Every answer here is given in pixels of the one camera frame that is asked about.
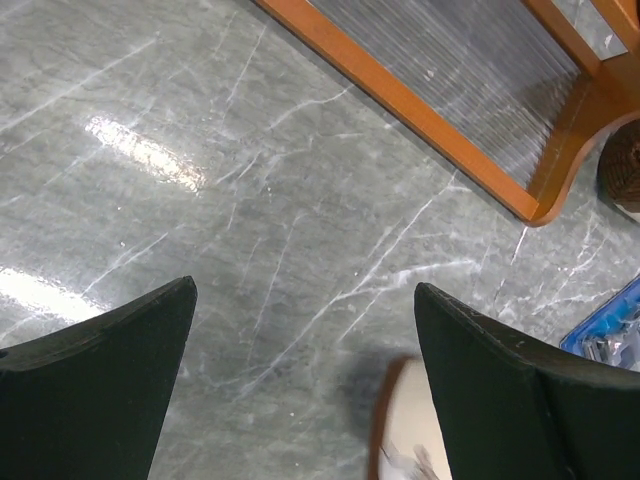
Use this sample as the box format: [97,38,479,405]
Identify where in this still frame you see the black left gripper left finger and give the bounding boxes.
[1,276,197,479]

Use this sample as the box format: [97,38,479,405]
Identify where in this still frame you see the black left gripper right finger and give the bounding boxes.
[414,283,639,479]

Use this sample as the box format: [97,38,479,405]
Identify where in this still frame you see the cream roll front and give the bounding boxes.
[367,356,452,480]

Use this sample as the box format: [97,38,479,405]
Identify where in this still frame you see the cartoon roll back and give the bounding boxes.
[597,120,639,223]

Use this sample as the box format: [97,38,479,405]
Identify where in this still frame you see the orange wooden shelf rack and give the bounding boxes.
[262,1,639,227]

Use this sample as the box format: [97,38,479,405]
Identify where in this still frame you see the blue razor blister pack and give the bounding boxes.
[559,276,639,372]

